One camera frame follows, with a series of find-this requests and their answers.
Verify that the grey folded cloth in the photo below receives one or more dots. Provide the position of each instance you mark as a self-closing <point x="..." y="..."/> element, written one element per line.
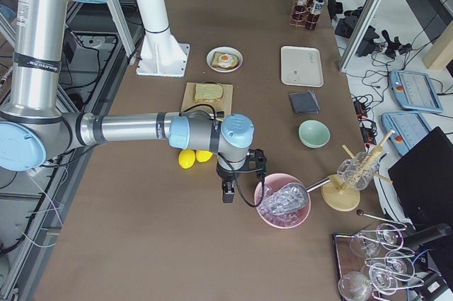
<point x="304" y="102"/>

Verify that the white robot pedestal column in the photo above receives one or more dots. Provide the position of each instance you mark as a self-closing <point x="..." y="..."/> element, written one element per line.
<point x="161" y="54"/>

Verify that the black laptop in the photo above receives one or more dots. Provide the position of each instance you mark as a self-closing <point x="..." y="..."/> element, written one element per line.
<point x="422" y="179"/>

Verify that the yellow lemon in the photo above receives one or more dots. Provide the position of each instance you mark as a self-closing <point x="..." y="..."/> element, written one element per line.
<point x="203" y="156"/>
<point x="186" y="158"/>

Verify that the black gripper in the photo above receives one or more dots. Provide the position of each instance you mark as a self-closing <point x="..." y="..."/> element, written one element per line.
<point x="225" y="174"/>

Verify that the mint green bowl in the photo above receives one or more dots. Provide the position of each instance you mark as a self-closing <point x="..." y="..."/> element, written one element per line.
<point x="314" y="134"/>

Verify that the blue teach pendant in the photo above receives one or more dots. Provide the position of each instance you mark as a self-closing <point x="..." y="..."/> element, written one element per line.
<point x="414" y="91"/>
<point x="410" y="127"/>

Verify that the copper wire bottle rack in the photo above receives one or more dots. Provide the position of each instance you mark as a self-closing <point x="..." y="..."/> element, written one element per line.
<point x="302" y="20"/>

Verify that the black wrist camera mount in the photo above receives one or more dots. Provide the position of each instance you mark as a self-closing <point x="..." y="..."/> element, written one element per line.
<point x="255" y="162"/>

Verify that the cream serving tray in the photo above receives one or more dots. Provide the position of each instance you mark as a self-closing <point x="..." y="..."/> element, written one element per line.
<point x="301" y="66"/>

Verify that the wooden cutting board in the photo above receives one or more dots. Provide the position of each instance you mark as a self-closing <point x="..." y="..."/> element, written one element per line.
<point x="224" y="105"/>

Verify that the aluminium frame post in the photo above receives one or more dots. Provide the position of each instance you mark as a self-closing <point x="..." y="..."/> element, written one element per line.
<point x="369" y="9"/>

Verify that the wooden cup stand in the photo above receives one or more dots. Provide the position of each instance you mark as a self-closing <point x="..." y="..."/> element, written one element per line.
<point x="343" y="198"/>

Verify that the fried egg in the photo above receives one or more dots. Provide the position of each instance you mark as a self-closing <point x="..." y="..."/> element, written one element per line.
<point x="225" y="60"/>

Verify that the wine glass rack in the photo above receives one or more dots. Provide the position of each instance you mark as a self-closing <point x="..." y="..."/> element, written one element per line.
<point x="374" y="264"/>

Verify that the clear glass cup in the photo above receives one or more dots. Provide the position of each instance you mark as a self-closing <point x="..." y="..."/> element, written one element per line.
<point x="358" y="172"/>

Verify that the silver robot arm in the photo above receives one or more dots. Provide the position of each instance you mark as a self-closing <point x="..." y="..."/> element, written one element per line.
<point x="34" y="131"/>

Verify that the bread slice with egg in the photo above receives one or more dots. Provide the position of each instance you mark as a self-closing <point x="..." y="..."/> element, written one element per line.
<point x="214" y="62"/>

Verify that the white round plate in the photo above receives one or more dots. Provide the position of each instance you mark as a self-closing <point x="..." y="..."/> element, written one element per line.
<point x="224" y="49"/>

